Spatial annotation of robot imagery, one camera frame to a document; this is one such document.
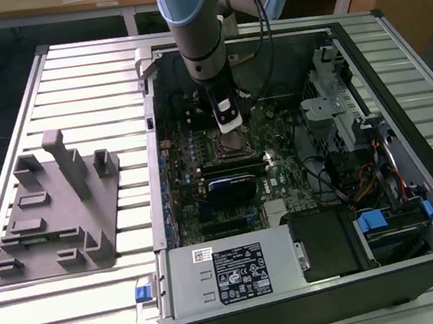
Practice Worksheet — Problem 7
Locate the blue disk carrier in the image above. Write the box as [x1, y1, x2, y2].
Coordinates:
[353, 199, 433, 268]

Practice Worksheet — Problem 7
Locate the silver power supply unit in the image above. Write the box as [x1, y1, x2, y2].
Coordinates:
[147, 225, 315, 324]

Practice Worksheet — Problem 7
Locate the yellow wire bundle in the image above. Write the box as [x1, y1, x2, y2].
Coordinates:
[348, 176, 386, 212]

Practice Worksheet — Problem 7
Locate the black plastic air shroud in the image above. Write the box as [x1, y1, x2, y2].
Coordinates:
[279, 201, 380, 286]

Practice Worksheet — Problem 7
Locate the black PC case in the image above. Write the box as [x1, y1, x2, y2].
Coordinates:
[108, 7, 433, 324]

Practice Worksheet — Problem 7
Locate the red wire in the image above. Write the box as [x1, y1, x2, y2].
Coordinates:
[396, 166, 413, 203]

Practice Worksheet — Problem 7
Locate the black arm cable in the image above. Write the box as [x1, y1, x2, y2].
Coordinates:
[237, 0, 283, 101]

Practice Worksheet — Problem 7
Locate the green motherboard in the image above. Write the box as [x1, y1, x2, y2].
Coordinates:
[152, 91, 332, 250]

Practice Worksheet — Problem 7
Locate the blue plastic latch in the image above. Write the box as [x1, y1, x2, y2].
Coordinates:
[134, 284, 155, 303]

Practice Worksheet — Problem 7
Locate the small silver heatsink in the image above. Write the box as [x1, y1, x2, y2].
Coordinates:
[264, 198, 292, 228]

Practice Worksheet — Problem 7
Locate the black graphics card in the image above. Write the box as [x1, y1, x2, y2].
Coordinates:
[204, 171, 262, 212]

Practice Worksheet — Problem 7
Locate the metal drive cage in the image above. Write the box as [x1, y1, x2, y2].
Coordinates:
[291, 41, 375, 159]

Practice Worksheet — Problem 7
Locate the thick black cable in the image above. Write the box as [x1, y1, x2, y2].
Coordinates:
[298, 151, 353, 211]

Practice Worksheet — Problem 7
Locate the grey parts rack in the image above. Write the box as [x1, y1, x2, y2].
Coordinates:
[0, 121, 135, 286]

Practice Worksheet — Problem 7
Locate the CPU socket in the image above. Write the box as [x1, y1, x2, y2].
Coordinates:
[207, 124, 260, 167]

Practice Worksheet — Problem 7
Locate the black expansion slot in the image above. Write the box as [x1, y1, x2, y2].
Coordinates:
[203, 217, 250, 239]

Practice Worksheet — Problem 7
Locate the metal socket cover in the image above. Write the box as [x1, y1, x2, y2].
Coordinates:
[212, 127, 256, 164]

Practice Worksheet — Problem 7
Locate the wooden desk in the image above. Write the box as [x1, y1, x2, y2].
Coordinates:
[0, 0, 365, 59]

